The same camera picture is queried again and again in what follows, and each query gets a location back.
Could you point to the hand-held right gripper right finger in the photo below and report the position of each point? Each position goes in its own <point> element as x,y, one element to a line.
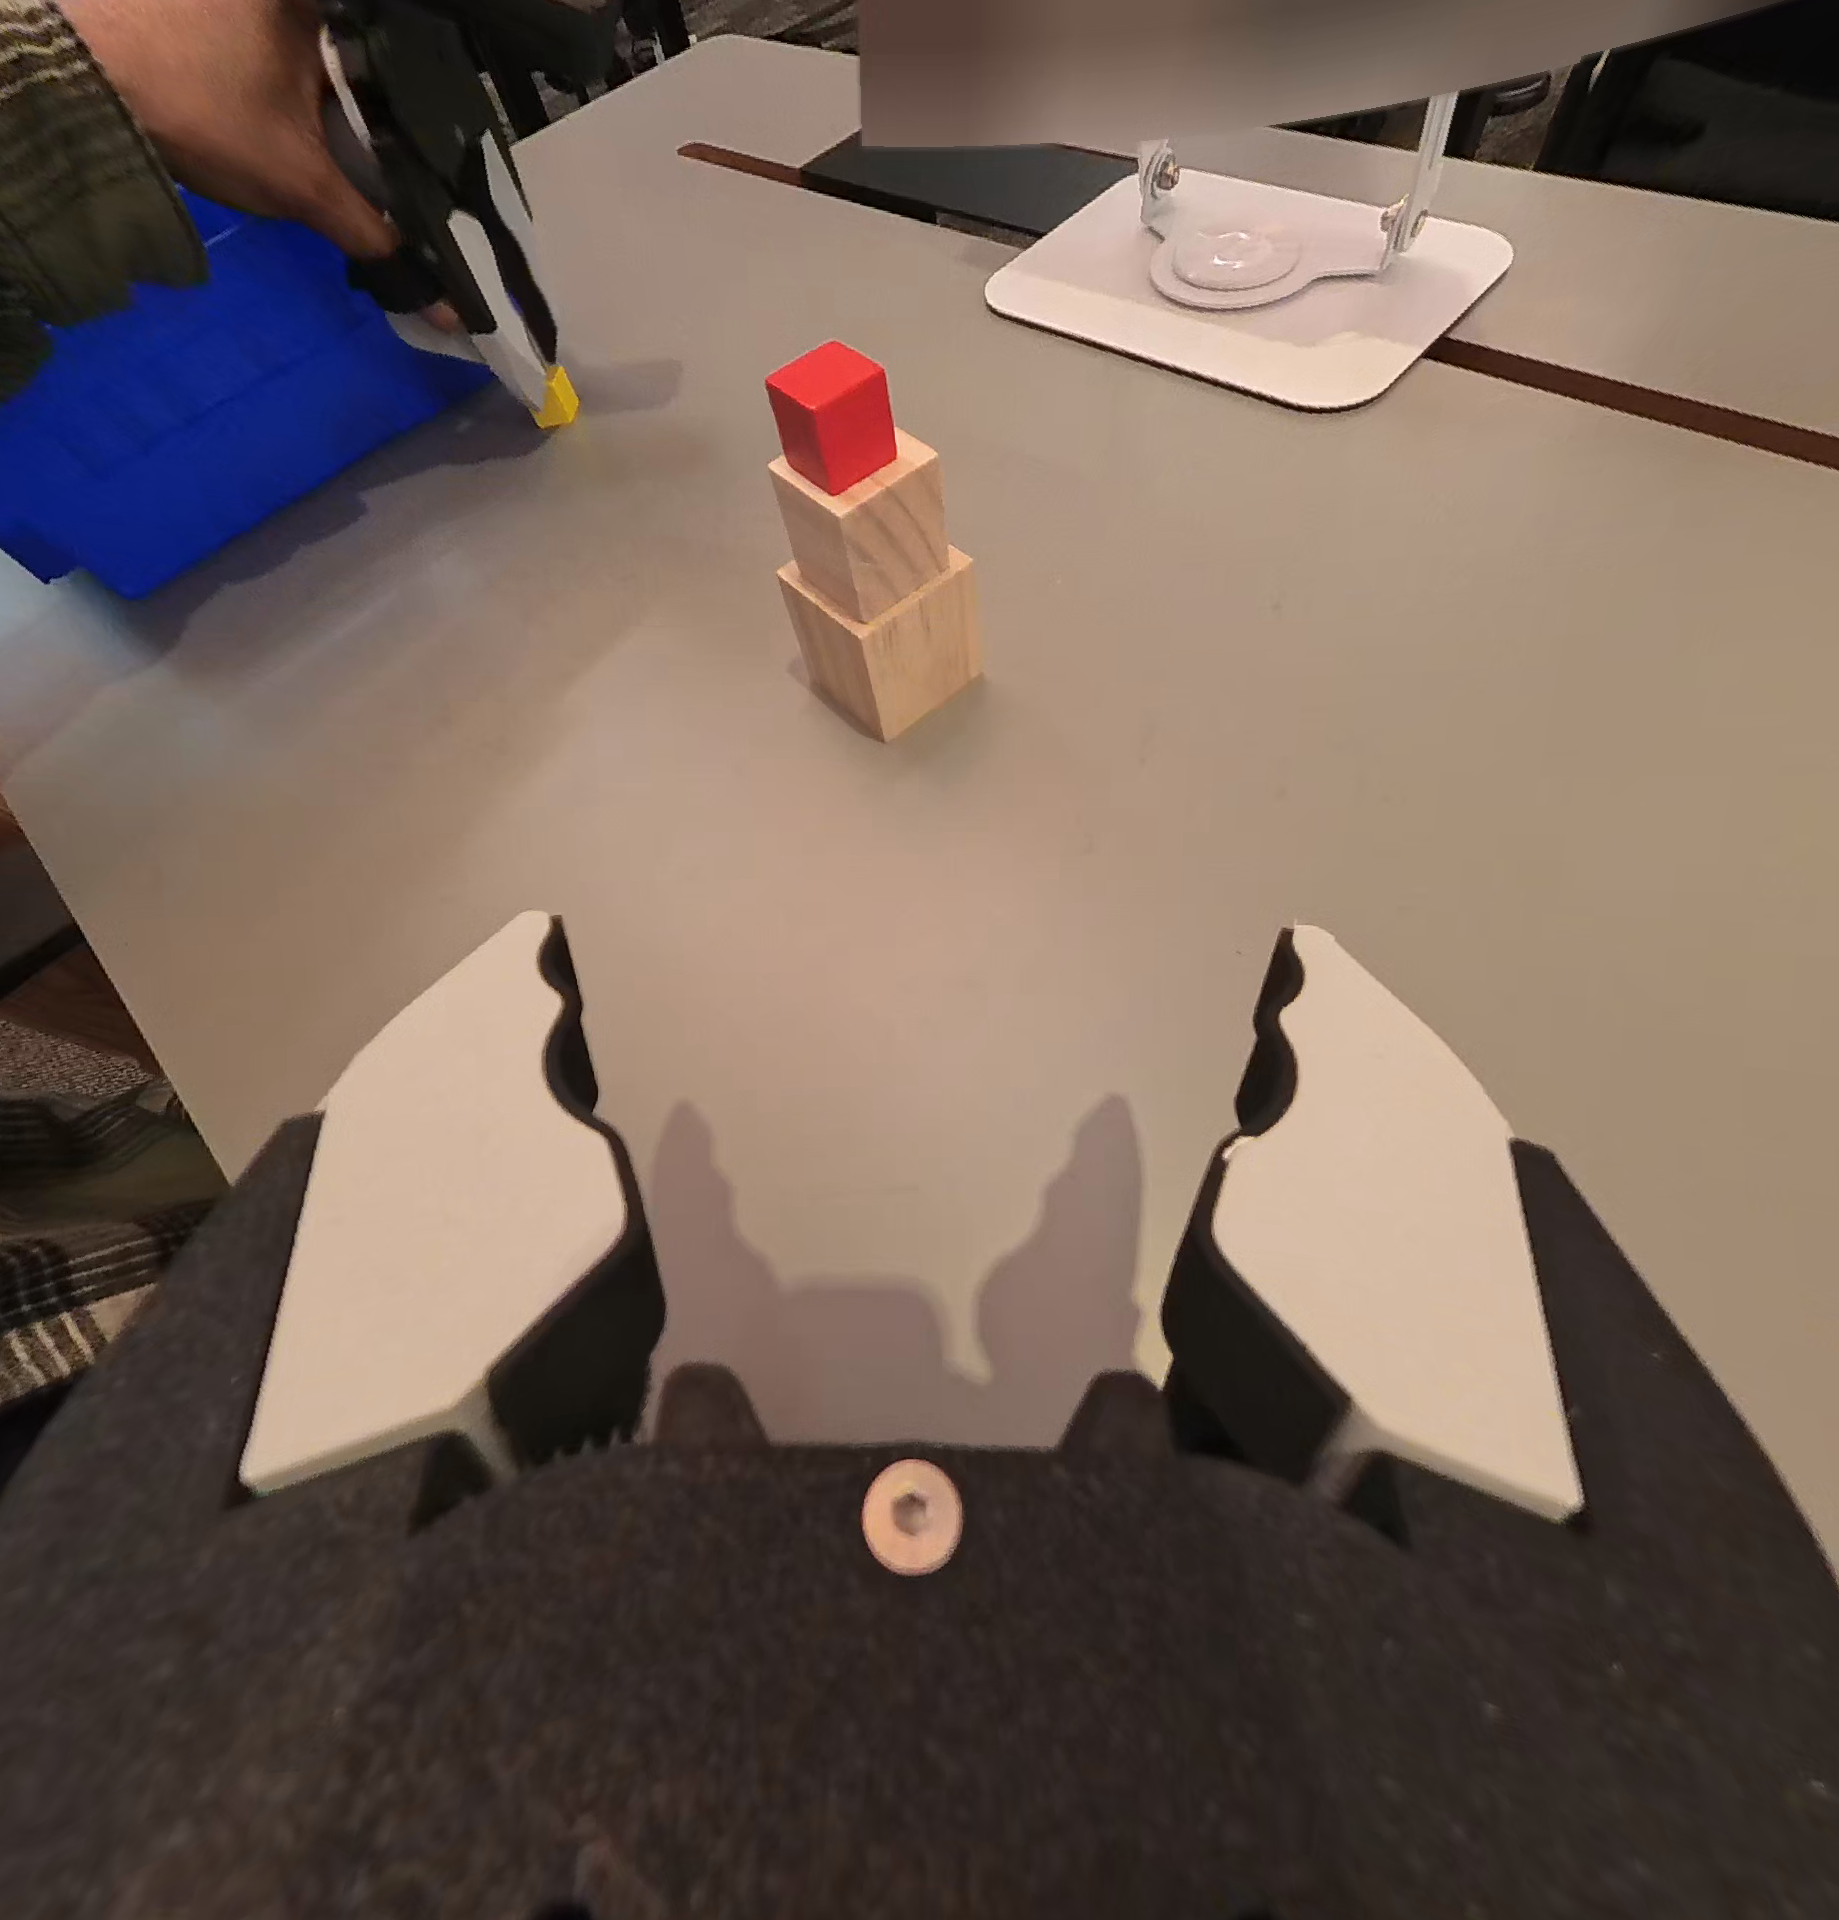
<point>1393,1244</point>

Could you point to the blue plastic bin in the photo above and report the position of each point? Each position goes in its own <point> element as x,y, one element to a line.
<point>184,434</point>

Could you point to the person's plaid shirt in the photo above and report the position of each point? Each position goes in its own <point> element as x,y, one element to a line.
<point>49,1244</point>

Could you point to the black table bracket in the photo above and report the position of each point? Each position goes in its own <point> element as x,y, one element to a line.
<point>6,913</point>

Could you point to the black flat tablet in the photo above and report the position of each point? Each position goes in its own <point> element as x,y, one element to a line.
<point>949,187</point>

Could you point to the yellow wooden cube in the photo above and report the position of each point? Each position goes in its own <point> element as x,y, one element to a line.
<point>558,397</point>

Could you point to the red wooden cube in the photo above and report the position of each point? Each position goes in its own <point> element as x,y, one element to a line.
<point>836,420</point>

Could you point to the person's left hand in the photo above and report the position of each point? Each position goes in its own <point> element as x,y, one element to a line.
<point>245,121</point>

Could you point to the small natural wooden cube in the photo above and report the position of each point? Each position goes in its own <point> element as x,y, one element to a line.
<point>868,541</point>

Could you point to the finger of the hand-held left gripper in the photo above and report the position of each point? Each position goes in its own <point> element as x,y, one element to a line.
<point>490,308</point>
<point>520,224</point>

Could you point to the large natural wooden cube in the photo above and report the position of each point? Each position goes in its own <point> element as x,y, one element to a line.
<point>889,658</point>

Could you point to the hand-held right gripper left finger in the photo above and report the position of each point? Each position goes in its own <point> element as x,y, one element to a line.
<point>442,1202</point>

